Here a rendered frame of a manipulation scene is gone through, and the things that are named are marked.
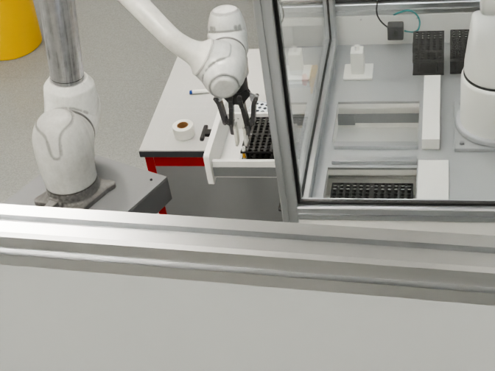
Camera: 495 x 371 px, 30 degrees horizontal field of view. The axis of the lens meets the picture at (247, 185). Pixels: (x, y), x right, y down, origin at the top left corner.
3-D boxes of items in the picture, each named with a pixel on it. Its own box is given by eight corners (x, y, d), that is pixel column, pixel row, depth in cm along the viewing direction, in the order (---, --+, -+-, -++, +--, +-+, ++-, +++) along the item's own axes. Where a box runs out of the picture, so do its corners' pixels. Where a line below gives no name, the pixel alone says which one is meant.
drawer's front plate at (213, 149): (208, 185, 276) (202, 156, 269) (226, 127, 298) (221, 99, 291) (213, 185, 276) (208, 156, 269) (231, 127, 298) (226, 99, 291)
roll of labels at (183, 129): (180, 143, 304) (178, 134, 302) (170, 134, 309) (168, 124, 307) (198, 135, 307) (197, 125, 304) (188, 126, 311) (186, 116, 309)
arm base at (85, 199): (23, 211, 271) (18, 196, 268) (73, 171, 286) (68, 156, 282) (69, 227, 262) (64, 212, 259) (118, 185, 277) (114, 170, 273)
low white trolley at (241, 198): (178, 308, 352) (138, 150, 304) (210, 201, 399) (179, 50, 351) (330, 313, 340) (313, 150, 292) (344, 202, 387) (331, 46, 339)
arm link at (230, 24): (212, 49, 258) (209, 75, 248) (205, -1, 248) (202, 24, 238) (250, 46, 257) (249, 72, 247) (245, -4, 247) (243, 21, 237)
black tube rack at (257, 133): (242, 168, 277) (240, 152, 273) (252, 133, 290) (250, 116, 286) (316, 168, 273) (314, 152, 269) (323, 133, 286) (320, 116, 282)
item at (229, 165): (214, 177, 276) (211, 162, 272) (230, 126, 295) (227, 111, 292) (348, 178, 268) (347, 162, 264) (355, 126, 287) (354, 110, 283)
